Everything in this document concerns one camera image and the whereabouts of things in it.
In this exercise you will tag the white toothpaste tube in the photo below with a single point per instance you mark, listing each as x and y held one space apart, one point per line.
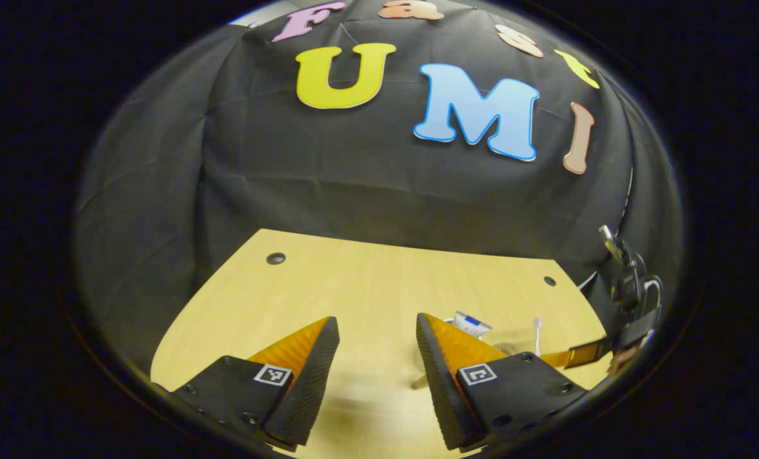
472 325

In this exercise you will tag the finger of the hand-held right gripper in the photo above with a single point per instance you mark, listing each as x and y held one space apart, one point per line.
577 354

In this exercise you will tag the silver metal clip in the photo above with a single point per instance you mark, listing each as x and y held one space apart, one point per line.
609 241

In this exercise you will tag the black backdrop cloth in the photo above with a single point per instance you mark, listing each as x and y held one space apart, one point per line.
354 191

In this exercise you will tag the white toothbrush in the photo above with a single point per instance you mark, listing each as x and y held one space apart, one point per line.
536 338

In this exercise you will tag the light wooden desktop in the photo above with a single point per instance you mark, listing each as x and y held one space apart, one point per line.
367 287

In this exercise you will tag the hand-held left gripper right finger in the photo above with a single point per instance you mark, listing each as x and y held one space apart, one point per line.
446 395

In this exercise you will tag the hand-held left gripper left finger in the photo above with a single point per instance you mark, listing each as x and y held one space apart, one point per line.
309 389

